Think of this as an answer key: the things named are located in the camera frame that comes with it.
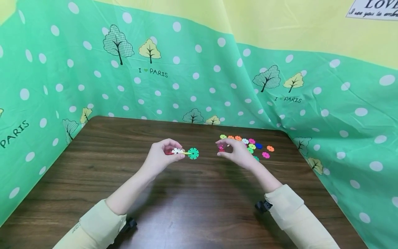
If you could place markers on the person's right hand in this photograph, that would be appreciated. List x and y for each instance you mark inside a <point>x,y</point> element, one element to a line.
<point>241,155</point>

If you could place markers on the person's left hand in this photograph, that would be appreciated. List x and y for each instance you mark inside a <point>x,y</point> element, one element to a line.
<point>157,159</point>

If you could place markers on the person's left index finger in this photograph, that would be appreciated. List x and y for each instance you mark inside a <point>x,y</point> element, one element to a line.
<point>173,143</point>

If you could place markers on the person's right index finger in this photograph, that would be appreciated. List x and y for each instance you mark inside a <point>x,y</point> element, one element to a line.
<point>224,141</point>

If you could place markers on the person's left thumb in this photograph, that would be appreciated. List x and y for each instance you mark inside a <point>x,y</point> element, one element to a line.
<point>177,158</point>

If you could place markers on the person's right thumb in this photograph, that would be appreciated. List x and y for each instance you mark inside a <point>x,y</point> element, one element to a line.
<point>224,154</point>

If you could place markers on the pink snowflake building piece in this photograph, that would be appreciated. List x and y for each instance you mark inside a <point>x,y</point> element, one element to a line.
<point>220,148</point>

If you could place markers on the white snowflake building piece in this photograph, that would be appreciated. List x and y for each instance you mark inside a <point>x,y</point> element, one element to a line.
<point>177,150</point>

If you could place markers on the green snowflake building piece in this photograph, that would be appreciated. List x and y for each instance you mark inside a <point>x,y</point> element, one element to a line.
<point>193,153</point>

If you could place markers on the person's right forearm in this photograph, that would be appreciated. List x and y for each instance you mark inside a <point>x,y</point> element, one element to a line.
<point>289,211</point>

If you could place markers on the person's left forearm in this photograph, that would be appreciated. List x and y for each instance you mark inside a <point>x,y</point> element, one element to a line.
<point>124,197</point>

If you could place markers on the pile of colourful snowflake discs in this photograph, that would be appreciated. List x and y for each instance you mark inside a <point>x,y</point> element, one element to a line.
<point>252,146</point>

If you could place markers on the black wrist band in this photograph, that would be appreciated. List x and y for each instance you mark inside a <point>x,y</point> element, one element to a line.
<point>130,224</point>
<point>263,206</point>

